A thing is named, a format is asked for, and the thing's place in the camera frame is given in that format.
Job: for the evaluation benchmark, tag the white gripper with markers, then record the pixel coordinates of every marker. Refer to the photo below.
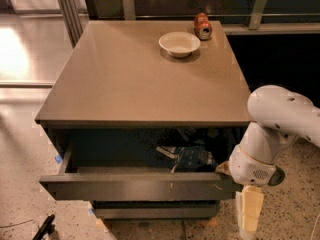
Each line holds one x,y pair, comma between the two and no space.
249,169

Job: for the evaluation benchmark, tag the grey top drawer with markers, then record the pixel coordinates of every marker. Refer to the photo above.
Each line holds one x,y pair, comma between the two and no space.
128,174

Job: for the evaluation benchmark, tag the grey drawer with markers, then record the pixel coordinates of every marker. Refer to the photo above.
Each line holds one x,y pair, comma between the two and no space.
156,210
128,174

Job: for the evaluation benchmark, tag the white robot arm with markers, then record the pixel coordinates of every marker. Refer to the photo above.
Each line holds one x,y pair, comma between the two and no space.
279,118

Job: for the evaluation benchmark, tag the blue snack bag in drawer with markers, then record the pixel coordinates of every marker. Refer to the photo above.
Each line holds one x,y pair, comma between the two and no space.
189,159

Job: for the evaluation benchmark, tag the grey bottom drawer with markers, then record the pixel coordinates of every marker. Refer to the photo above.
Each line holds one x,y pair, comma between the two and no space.
156,210

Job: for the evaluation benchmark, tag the grey drawer cabinet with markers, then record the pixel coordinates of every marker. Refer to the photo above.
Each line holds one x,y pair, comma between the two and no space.
120,88

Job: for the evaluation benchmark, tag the white bowl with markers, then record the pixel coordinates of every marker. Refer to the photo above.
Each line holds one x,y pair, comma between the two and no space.
179,44

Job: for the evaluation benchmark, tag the red soda can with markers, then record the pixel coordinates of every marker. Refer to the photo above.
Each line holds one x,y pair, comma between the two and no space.
202,26

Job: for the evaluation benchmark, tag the black tool on floor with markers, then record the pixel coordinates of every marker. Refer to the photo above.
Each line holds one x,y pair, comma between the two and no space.
46,228

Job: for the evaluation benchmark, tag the right metal wall bracket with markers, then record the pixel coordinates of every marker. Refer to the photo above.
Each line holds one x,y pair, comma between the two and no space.
256,15

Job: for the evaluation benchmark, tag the metal wall bracket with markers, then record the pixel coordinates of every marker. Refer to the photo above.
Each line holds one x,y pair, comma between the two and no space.
256,15
129,9

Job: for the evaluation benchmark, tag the left metal wall bracket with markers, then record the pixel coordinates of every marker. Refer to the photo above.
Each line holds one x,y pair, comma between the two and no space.
129,9

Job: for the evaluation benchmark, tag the aluminium frame post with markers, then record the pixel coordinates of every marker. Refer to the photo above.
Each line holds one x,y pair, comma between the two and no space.
71,19

